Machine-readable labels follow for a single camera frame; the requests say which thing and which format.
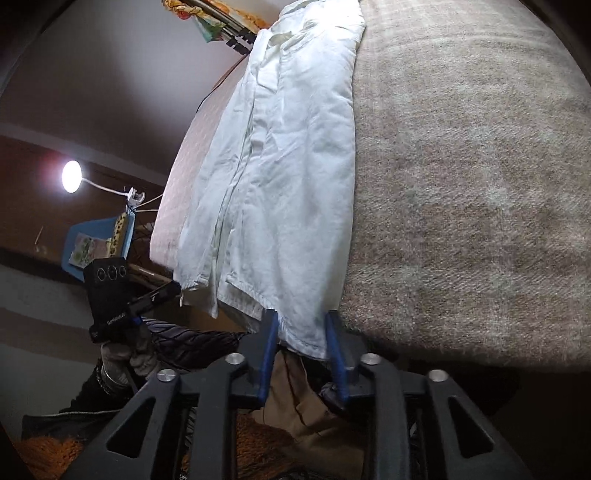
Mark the round white lamp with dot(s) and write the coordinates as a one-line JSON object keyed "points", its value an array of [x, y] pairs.
{"points": [[71, 176]]}

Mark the brown cloth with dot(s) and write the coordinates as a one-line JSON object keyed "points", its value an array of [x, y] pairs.
{"points": [[309, 424]]}

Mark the person's left hand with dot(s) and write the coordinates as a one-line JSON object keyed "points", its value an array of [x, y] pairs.
{"points": [[134, 355]]}

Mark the person's left forearm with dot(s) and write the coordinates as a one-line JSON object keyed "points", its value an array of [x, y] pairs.
{"points": [[87, 397]]}

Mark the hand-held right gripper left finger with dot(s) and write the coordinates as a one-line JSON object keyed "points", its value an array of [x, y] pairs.
{"points": [[268, 355]]}

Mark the printed book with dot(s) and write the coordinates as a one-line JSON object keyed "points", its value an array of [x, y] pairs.
{"points": [[90, 249]]}

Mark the colourful wall poster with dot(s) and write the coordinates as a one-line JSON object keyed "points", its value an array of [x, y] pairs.
{"points": [[203, 14]]}

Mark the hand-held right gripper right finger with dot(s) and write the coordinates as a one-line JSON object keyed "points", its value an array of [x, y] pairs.
{"points": [[334, 355]]}

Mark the white shirt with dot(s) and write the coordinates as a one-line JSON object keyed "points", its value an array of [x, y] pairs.
{"points": [[286, 184]]}

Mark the beige plaid blanket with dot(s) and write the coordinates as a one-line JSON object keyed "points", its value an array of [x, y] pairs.
{"points": [[461, 184]]}

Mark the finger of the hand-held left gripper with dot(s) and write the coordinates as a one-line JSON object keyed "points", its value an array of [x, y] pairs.
{"points": [[154, 293]]}

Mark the orange fuzzy rug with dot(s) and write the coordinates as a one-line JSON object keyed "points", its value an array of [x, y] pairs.
{"points": [[41, 454]]}

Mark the blue chair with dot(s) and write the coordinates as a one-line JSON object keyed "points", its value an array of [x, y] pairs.
{"points": [[76, 230]]}

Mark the grey striped pants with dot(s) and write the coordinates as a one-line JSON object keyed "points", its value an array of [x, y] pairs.
{"points": [[194, 344]]}

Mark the yellow spotted toy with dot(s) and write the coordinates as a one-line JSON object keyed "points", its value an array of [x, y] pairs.
{"points": [[119, 230]]}

